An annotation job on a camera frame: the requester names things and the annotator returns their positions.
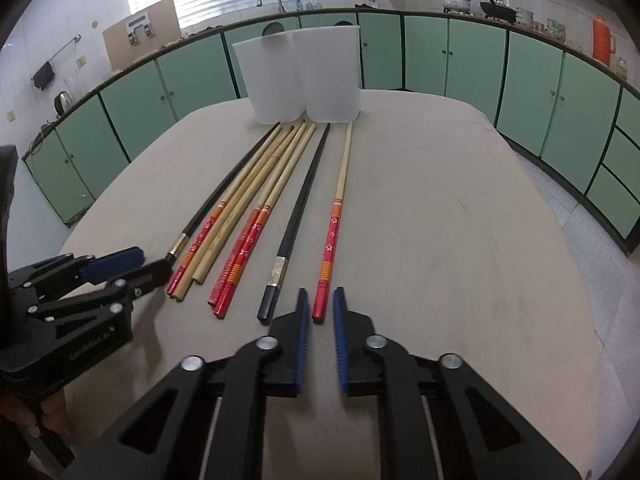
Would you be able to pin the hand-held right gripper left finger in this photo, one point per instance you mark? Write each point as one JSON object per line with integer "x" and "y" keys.
{"x": 302, "y": 345}

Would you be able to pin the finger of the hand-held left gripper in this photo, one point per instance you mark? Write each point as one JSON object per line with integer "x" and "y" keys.
{"x": 150, "y": 275}
{"x": 115, "y": 262}

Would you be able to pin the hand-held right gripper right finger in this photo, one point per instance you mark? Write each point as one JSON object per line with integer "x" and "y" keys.
{"x": 341, "y": 345}

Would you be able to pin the plain wooden chopstick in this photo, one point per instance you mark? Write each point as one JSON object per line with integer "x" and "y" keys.
{"x": 204, "y": 267}
{"x": 187, "y": 285}

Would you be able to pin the white plastic utensil holder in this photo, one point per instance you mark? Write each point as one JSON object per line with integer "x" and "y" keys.
{"x": 332, "y": 75}
{"x": 267, "y": 80}

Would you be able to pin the person's left hand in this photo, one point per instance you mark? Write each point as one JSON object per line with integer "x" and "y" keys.
{"x": 52, "y": 410}

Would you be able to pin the metal kettle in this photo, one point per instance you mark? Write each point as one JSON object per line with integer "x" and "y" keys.
{"x": 62, "y": 105}

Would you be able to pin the dark hanging cloth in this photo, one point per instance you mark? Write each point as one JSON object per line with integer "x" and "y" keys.
{"x": 44, "y": 75}

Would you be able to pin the brown cardboard board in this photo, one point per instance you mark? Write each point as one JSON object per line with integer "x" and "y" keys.
{"x": 160, "y": 25}

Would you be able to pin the row of green cabinet doors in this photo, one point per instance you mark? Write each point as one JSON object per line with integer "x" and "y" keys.
{"x": 450, "y": 60}

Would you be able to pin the white lidded pot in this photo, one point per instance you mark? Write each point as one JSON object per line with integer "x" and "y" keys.
{"x": 456, "y": 1}

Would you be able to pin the black wok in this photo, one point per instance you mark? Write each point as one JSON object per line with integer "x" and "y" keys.
{"x": 497, "y": 8}

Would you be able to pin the glass jar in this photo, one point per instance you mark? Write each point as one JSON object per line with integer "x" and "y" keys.
{"x": 621, "y": 67}

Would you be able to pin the orange thermos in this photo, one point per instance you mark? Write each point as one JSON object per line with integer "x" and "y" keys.
{"x": 602, "y": 37}

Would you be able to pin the metal towel rail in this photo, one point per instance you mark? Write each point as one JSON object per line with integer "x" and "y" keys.
{"x": 65, "y": 48}

